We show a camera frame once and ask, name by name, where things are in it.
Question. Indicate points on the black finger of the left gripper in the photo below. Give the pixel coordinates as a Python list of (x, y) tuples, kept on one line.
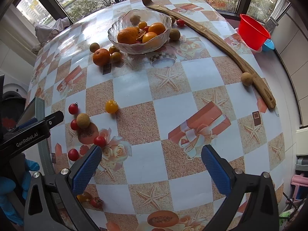
[(54, 119)]

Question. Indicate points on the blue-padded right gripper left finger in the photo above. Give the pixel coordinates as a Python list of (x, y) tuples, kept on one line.
[(41, 212)]

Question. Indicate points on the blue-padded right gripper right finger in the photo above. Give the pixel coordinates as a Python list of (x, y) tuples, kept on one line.
[(261, 212)]

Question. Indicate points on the red cherry tomato with stem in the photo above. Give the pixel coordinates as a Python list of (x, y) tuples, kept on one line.
[(73, 109)]

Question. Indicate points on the tan longan fruit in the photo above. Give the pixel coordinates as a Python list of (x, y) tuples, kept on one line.
[(83, 120)]

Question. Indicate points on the yellow cherry tomato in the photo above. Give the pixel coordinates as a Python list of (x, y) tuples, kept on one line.
[(111, 107)]

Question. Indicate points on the brown persimmon-like tomato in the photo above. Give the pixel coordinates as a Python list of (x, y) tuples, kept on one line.
[(84, 197)]

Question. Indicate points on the blue gloved hand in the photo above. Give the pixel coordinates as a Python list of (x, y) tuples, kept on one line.
[(8, 186)]

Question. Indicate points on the grey-edged white tray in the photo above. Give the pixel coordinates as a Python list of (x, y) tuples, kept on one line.
[(40, 150)]

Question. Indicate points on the white washing machine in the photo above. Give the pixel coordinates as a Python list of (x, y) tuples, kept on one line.
[(12, 88)]

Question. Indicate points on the orange on table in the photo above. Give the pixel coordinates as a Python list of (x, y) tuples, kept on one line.
[(101, 57)]

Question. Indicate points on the green-brown fruit by orange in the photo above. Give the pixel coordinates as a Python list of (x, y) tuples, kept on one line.
[(94, 47)]

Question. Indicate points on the white cloth on sill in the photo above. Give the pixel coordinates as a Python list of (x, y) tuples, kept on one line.
[(46, 33)]

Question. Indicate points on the small yellow-green fruit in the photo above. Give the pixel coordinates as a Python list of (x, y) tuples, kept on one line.
[(113, 49), (116, 57)]

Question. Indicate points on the large orange in bowl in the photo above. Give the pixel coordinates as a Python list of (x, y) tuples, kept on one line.
[(128, 35)]

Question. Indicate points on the long wooden curved stick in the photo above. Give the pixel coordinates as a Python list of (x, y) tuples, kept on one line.
[(259, 84)]

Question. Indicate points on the clear glass fruit bowl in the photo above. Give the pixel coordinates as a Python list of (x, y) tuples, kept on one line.
[(154, 29)]

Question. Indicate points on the tan longan by stick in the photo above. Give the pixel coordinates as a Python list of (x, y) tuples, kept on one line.
[(247, 79)]

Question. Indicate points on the green-brown fruit beside bowl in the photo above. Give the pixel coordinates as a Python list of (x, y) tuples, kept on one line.
[(174, 34)]

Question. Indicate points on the red tomato behind bowl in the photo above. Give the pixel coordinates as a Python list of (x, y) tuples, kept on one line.
[(180, 23)]

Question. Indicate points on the blue plastic item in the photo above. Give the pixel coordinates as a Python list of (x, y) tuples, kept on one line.
[(268, 46)]

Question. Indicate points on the red plastic basin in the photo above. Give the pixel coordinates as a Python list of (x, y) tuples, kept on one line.
[(252, 32)]

